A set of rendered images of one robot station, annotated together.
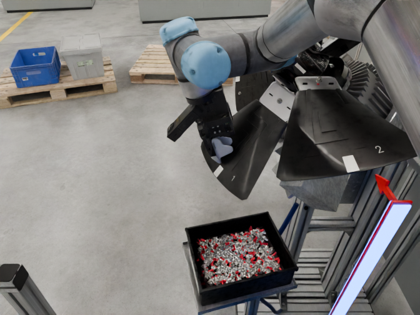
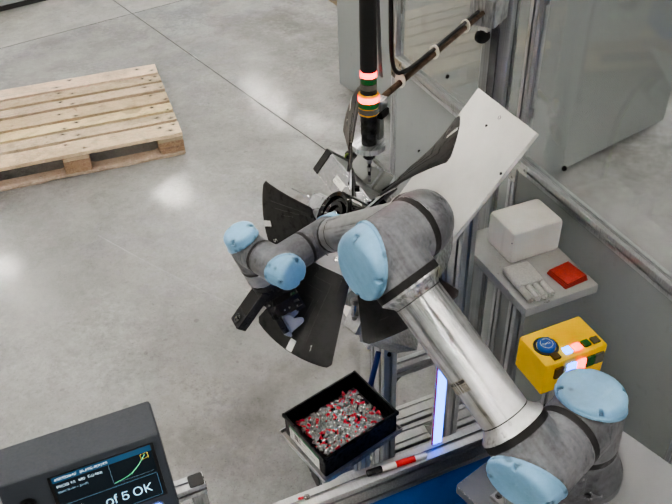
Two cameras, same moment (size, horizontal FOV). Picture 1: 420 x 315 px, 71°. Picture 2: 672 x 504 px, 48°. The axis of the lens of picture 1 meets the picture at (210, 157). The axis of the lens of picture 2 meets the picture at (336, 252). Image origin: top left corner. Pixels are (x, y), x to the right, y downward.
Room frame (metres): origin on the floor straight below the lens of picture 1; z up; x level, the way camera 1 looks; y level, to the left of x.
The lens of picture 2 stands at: (-0.65, 0.35, 2.26)
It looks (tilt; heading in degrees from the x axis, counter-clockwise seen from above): 39 degrees down; 338
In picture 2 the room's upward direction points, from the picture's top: 2 degrees counter-clockwise
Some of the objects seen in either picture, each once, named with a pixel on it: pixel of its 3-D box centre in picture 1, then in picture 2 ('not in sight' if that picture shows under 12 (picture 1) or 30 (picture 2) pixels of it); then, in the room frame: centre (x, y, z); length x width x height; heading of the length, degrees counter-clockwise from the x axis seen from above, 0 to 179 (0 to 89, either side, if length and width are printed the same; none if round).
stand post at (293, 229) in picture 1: (293, 240); (383, 396); (0.73, -0.34, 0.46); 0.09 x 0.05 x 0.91; 0
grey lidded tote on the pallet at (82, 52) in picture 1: (85, 55); not in sight; (3.33, 1.41, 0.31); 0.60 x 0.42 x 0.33; 19
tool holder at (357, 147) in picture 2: not in sight; (371, 125); (0.60, -0.24, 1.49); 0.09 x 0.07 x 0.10; 125
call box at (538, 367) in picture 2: not in sight; (559, 356); (0.24, -0.53, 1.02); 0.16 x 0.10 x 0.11; 90
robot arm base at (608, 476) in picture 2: not in sight; (580, 454); (-0.05, -0.34, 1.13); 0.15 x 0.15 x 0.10
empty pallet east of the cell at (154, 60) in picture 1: (186, 63); (70, 124); (3.74, 0.30, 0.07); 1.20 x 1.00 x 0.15; 87
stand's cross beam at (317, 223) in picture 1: (328, 223); (417, 361); (0.73, -0.45, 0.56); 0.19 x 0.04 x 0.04; 90
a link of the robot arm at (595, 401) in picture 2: not in sight; (586, 414); (-0.05, -0.33, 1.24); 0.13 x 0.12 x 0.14; 110
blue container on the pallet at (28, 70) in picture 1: (37, 65); not in sight; (3.16, 1.89, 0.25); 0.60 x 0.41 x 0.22; 20
